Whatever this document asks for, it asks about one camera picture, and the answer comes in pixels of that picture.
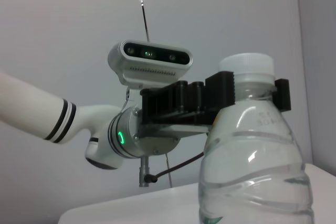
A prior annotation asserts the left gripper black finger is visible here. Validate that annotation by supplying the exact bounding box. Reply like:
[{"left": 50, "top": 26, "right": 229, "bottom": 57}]
[{"left": 272, "top": 78, "right": 292, "bottom": 111}]

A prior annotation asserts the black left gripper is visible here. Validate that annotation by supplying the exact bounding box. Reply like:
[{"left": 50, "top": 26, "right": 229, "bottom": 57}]
[{"left": 138, "top": 71, "right": 236, "bottom": 141}]

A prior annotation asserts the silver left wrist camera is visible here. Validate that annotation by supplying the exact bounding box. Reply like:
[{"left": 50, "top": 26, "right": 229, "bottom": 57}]
[{"left": 107, "top": 39, "right": 194, "bottom": 90}]

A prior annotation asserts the clear water bottle green label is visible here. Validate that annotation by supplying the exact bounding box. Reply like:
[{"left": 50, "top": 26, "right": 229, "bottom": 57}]
[{"left": 198, "top": 52, "right": 316, "bottom": 224}]

